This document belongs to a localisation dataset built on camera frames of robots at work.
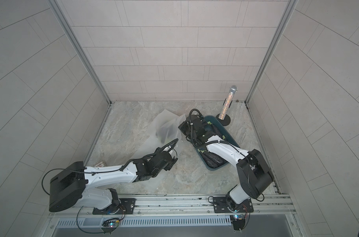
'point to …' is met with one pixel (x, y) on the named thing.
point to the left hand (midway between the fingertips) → (172, 153)
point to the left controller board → (109, 225)
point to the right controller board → (238, 221)
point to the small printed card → (100, 164)
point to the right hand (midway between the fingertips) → (178, 124)
